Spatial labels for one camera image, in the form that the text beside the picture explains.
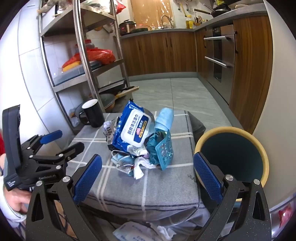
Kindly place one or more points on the grey plaid cloth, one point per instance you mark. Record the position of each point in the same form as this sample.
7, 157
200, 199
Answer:
161, 185

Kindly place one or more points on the stainless steel shelf rack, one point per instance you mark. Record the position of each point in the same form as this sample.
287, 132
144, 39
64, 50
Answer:
83, 46

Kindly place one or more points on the knife block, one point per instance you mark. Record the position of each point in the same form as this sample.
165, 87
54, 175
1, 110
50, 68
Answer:
197, 20

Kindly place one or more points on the wooden sink cabinet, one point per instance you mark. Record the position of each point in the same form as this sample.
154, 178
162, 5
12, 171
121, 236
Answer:
157, 53

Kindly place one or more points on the rice cooker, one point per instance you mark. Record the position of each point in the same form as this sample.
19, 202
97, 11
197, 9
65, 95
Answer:
127, 26

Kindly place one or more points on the blue wet wipes pack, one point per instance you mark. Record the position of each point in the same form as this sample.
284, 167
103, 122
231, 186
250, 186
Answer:
124, 139

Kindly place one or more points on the white rag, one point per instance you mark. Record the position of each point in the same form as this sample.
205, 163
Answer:
166, 233

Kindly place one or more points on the yellow-rimmed teal waste bin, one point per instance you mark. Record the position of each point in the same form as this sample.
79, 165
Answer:
231, 153

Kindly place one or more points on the black wok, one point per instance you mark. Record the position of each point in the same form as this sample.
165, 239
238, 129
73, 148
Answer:
219, 12

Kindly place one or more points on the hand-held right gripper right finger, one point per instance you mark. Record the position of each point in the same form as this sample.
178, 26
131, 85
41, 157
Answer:
208, 178

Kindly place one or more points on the person's left hand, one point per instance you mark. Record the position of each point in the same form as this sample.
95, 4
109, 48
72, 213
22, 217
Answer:
15, 201

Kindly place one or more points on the clear plastic storage box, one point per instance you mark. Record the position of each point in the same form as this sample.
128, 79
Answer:
69, 76

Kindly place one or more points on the built-in steel oven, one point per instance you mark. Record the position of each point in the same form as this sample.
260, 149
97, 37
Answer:
219, 51

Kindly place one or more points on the small red plastic bag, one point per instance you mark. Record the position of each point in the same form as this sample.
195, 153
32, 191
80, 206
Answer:
120, 7

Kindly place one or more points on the yellow oil bottle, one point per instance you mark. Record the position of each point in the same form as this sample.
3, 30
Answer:
189, 23

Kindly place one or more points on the white tissue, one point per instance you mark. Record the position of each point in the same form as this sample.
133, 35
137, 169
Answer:
138, 171

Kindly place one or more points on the black mug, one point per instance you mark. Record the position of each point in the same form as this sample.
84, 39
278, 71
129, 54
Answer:
93, 115

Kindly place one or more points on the wooden oven cabinet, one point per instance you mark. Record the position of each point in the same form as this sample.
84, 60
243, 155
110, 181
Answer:
252, 69

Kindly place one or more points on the white printed wrapper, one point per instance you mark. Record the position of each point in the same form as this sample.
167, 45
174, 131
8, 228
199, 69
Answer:
108, 131

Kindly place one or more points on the large red plastic bag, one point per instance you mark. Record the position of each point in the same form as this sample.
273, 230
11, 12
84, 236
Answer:
101, 55

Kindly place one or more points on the white plastic packet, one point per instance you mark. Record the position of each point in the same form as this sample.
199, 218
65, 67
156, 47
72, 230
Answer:
131, 233

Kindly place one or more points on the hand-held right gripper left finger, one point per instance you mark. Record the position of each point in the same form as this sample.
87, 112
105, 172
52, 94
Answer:
87, 178

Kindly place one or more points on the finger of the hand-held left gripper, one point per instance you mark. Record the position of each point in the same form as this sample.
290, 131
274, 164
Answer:
49, 137
69, 150

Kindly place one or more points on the kitchen faucet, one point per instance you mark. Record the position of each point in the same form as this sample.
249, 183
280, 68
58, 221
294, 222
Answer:
167, 19

